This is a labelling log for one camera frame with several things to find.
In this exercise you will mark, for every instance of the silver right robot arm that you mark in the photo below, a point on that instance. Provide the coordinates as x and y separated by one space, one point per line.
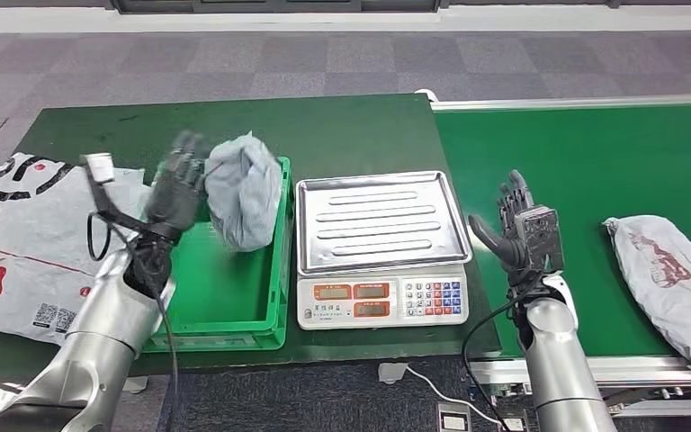
554 358

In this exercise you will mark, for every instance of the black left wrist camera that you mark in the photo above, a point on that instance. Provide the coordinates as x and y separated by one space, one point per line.
100 170

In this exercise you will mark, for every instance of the white scale with steel pan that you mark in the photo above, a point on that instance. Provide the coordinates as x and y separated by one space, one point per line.
381 220

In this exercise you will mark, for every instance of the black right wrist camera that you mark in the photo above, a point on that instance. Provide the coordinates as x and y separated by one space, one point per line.
539 238

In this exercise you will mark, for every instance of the large grey parcel brown print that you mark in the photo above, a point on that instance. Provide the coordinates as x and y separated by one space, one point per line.
667 286

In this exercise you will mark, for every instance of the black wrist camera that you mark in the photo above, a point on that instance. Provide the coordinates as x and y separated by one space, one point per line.
539 238
100 170

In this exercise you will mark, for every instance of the white power plug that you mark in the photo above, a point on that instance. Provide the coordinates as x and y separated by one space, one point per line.
512 424

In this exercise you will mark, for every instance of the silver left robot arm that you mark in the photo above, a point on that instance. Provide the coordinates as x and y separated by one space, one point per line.
101 334

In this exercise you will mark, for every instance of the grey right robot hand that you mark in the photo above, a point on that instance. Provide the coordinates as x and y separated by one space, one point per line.
509 250

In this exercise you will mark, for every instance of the green plastic bin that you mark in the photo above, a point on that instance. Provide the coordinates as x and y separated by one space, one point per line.
226 292

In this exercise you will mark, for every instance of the small grey parcel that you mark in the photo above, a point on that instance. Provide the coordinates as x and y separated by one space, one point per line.
244 191

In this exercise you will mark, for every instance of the green conveyor belt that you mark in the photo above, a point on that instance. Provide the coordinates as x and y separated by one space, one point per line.
590 155

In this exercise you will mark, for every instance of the large flat printed mailer bag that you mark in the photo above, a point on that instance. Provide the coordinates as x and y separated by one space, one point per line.
23 226

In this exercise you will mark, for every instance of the white table foot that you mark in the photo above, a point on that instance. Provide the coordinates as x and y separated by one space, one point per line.
392 372
135 384

